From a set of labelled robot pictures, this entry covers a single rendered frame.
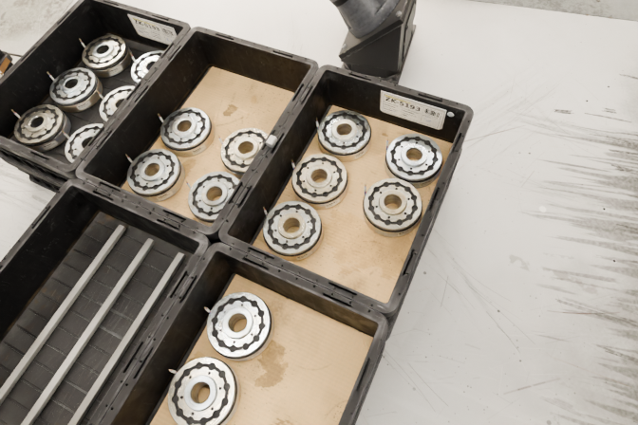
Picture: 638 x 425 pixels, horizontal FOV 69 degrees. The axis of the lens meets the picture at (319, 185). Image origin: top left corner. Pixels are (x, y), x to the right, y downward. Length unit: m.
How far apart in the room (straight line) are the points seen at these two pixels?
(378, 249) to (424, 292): 0.16
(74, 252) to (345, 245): 0.50
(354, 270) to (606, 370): 0.47
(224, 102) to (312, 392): 0.60
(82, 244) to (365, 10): 0.75
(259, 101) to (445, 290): 0.54
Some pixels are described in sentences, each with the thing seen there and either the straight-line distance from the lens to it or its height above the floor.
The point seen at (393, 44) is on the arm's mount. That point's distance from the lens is 1.10.
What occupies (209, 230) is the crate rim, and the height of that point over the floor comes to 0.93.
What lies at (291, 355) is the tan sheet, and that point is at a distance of 0.78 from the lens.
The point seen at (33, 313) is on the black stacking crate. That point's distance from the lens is 0.97.
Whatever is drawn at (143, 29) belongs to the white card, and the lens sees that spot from 1.18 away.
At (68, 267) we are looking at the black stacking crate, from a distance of 0.97.
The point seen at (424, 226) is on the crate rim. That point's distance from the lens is 0.73.
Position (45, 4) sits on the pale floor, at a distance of 3.10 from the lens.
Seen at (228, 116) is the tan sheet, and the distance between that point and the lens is 1.01.
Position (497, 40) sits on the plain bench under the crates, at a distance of 1.33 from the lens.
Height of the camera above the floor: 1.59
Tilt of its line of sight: 60 degrees down
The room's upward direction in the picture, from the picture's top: 10 degrees counter-clockwise
